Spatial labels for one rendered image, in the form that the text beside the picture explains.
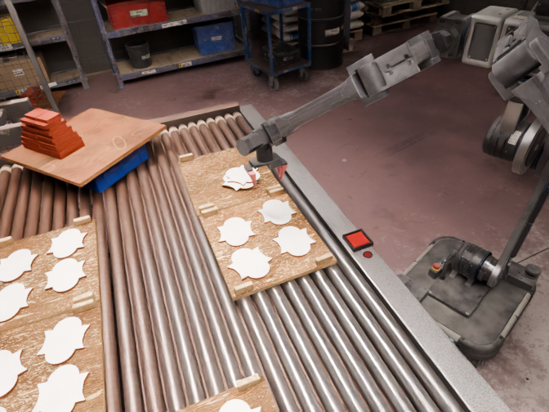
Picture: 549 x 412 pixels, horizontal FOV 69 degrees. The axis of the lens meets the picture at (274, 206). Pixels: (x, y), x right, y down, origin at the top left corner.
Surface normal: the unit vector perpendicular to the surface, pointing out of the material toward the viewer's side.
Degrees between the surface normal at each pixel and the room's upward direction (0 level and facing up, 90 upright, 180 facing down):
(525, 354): 0
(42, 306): 0
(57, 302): 0
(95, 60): 90
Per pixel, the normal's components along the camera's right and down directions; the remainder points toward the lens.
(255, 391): -0.07, -0.77
